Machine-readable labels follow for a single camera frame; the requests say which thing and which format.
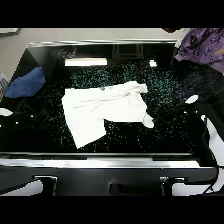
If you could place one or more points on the white long-sleeved shirt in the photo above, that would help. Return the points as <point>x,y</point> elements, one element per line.
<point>110,106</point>

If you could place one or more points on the black garment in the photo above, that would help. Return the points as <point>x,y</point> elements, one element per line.
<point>203,81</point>

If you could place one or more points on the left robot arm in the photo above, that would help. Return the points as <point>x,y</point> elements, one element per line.
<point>5,112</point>

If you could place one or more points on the silver frame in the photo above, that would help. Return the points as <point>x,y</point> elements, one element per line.
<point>100,163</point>

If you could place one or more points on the purple garment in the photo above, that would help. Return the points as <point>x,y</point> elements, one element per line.
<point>200,46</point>

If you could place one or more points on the blue garment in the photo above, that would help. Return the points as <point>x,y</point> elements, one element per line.
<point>28,83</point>

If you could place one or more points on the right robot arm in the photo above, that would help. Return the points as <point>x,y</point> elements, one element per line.
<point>215,140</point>

